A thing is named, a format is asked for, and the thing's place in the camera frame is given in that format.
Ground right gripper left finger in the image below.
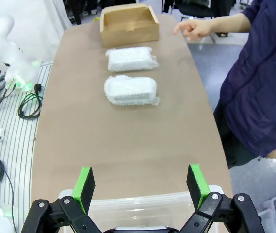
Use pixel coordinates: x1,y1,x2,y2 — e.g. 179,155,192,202
21,166,102,233

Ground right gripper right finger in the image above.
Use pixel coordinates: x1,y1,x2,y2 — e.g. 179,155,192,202
179,164,266,233

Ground clear plastic container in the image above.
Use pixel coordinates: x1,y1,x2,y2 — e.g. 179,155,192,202
57,191,226,233

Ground bubble clock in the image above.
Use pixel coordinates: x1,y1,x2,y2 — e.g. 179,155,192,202
103,75,161,107
105,46,158,72

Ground person right forearm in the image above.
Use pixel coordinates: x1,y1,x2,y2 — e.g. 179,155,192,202
211,12,253,33

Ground person right hand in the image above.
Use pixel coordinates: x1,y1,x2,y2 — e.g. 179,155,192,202
173,19,215,42

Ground person black trousers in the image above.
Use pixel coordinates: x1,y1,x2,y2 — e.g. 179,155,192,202
212,113,261,170

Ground person in navy jacket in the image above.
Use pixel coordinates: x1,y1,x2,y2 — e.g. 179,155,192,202
212,0,276,160

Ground open brown cardboard box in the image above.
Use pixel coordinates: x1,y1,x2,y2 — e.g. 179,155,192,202
100,3,160,48

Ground white fabric curtain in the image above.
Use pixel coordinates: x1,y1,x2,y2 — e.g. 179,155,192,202
6,0,80,61

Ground black office chair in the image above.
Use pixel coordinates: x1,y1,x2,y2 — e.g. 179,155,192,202
176,0,228,44

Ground slotted aluminium base plate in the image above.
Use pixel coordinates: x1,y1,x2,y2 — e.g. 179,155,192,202
0,58,55,233

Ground coiled black power cable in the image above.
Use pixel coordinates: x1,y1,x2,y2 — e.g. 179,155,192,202
18,83,44,119

